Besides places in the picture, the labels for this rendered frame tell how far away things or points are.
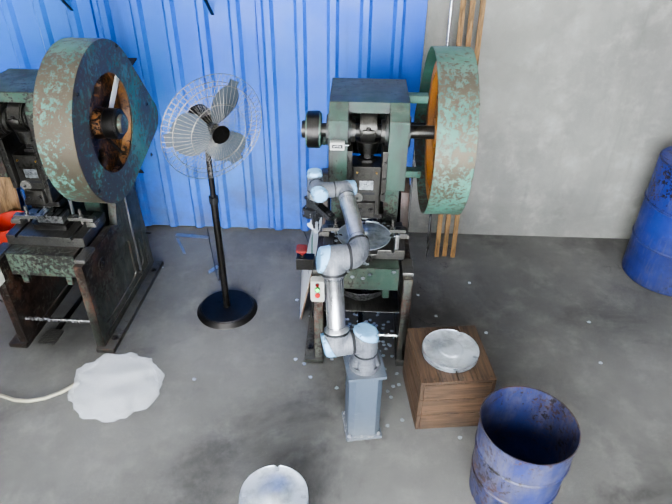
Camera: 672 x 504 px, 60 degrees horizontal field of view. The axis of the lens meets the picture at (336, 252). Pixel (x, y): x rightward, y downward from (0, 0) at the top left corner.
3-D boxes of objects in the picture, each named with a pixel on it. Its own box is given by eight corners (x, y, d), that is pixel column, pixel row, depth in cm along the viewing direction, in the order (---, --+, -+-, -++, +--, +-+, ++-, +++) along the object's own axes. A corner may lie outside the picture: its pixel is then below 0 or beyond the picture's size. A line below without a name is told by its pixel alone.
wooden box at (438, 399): (486, 425, 307) (497, 379, 287) (415, 429, 304) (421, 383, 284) (466, 369, 340) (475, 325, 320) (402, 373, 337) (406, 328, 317)
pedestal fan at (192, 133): (266, 340, 359) (246, 86, 269) (162, 336, 361) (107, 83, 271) (288, 232, 461) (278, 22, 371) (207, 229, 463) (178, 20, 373)
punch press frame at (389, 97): (397, 338, 339) (417, 118, 263) (323, 335, 340) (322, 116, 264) (391, 259, 404) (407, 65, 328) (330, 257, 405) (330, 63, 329)
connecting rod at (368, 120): (378, 181, 298) (382, 117, 278) (354, 180, 298) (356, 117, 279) (377, 163, 315) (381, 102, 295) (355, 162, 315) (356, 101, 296)
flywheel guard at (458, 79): (463, 246, 282) (491, 78, 235) (405, 244, 283) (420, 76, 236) (440, 155, 366) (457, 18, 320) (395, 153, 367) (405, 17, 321)
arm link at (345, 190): (379, 256, 250) (355, 173, 277) (354, 259, 248) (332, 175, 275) (375, 271, 259) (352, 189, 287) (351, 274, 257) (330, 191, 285)
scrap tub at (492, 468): (566, 533, 259) (595, 467, 231) (471, 529, 260) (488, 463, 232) (542, 453, 293) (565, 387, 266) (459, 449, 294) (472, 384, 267)
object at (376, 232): (390, 222, 326) (390, 221, 325) (391, 251, 302) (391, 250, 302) (338, 221, 327) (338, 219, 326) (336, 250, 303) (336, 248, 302)
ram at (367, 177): (379, 218, 308) (382, 168, 291) (350, 218, 308) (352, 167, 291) (378, 202, 322) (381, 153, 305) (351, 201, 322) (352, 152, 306)
